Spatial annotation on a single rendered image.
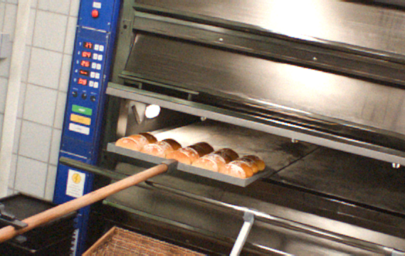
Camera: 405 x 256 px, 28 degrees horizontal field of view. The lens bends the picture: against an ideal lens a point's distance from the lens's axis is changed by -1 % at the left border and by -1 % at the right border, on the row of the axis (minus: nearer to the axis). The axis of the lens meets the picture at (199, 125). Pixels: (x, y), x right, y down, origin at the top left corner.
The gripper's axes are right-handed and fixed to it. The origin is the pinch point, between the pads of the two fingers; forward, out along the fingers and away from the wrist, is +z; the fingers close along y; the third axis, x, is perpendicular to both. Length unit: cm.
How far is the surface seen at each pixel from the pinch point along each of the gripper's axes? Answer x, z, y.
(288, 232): -114, 44, 18
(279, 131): -99, 37, -21
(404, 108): -114, 75, -36
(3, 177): -114, -79, 29
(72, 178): -112, -46, 20
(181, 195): -77, 14, 3
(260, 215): -76, 42, 2
